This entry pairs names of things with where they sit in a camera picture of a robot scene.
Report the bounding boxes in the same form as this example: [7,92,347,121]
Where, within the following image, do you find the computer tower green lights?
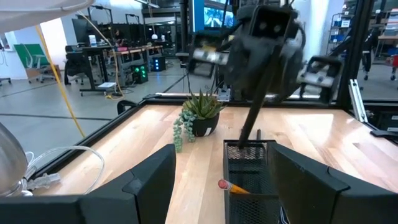
[130,63,149,84]

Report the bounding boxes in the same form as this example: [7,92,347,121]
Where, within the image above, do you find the succulent plant in black pot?
[172,89,227,154]

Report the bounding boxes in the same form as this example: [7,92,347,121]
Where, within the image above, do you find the wall display screen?
[192,0,239,32]

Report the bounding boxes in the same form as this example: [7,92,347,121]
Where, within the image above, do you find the green panel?
[14,43,50,70]

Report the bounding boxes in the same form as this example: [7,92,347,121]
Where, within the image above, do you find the yellow pencil with pink eraser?
[217,179,251,195]

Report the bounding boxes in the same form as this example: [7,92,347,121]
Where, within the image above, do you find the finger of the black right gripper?
[297,55,343,104]
[188,46,233,78]

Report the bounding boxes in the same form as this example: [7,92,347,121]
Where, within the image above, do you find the yellow hanging cable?
[77,11,125,101]

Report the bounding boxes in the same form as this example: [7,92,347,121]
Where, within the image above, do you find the background office desk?
[64,44,164,96]

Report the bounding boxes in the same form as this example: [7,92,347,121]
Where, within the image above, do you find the silver angle bracket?
[348,78,368,123]

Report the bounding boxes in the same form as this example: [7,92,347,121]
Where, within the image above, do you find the white office chair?
[21,45,52,84]

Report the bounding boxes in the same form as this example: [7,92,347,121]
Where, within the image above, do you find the black marker pen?
[238,46,276,149]

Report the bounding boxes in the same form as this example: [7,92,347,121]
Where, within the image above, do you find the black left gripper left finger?
[0,143,177,224]

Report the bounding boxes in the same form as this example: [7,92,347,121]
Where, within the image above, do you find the computer tower blue lights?
[150,55,167,72]

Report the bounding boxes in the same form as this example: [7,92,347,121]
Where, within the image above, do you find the clear lamp power cable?
[20,145,106,196]

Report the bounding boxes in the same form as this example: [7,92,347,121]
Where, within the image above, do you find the black mesh desk organizer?
[223,139,282,224]

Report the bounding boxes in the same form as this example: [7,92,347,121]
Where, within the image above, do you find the yellow hanging cord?
[34,24,86,139]

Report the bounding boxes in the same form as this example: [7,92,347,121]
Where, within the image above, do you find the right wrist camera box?
[247,4,301,41]

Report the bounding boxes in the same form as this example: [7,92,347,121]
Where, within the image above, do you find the black rail clamp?
[116,100,138,115]

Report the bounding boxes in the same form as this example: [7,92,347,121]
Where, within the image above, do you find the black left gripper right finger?
[266,141,398,224]

